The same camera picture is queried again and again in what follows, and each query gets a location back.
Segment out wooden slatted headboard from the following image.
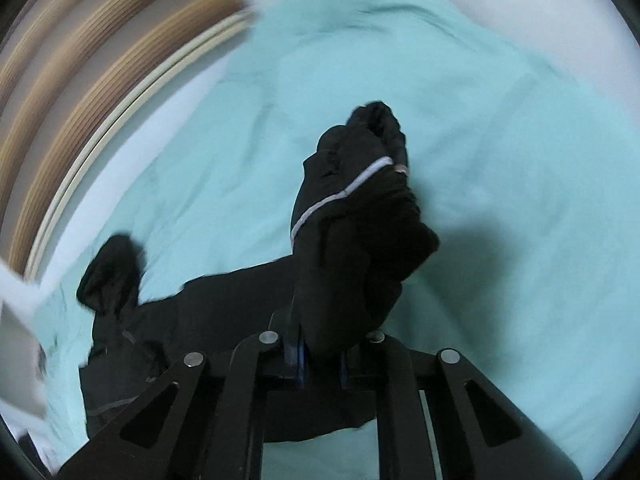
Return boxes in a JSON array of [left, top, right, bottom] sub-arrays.
[[0, 0, 261, 281]]

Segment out white cloth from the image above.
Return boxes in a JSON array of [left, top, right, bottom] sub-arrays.
[[0, 257, 66, 476]]

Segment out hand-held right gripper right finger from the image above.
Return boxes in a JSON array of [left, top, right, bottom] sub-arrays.
[[340, 330, 583, 480]]

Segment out black garment with white piping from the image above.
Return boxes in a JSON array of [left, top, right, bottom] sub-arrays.
[[76, 101, 441, 443]]

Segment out white bed sheet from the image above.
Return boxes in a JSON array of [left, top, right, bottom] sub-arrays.
[[35, 15, 261, 286]]

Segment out teal blanket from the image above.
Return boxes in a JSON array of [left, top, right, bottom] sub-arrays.
[[30, 0, 640, 480]]

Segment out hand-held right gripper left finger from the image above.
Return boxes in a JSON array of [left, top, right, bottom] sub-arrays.
[[57, 307, 308, 480]]

